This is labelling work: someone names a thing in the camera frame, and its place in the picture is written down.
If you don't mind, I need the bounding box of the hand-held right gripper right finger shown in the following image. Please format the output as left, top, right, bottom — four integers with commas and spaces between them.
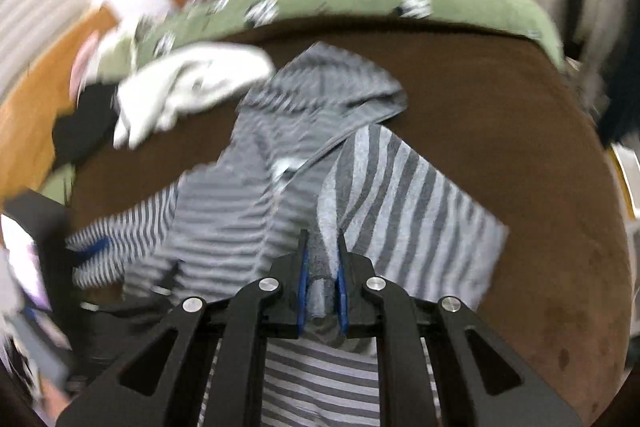
336, 234, 584, 427

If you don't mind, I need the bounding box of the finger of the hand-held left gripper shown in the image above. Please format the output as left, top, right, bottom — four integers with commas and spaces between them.
65, 234, 114, 269

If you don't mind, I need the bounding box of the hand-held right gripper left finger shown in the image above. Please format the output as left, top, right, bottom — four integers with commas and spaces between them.
57, 229, 309, 427

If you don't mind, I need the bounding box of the grey striped hoodie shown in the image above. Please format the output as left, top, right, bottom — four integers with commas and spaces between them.
65, 42, 511, 427

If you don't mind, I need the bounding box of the wooden headboard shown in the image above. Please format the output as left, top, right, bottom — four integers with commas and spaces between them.
0, 4, 122, 204

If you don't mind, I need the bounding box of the black cloth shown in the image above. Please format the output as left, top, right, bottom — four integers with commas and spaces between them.
51, 79, 127, 168

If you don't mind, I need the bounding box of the pink cloth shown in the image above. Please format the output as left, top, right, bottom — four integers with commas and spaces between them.
69, 29, 103, 100

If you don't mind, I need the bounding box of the white fleece garment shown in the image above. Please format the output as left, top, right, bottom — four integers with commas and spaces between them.
112, 42, 277, 151

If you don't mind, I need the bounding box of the white slatted blind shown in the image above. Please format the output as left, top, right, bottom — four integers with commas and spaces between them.
0, 0, 97, 75

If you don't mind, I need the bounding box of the brown blanket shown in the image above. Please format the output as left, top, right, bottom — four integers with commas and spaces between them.
65, 19, 630, 427

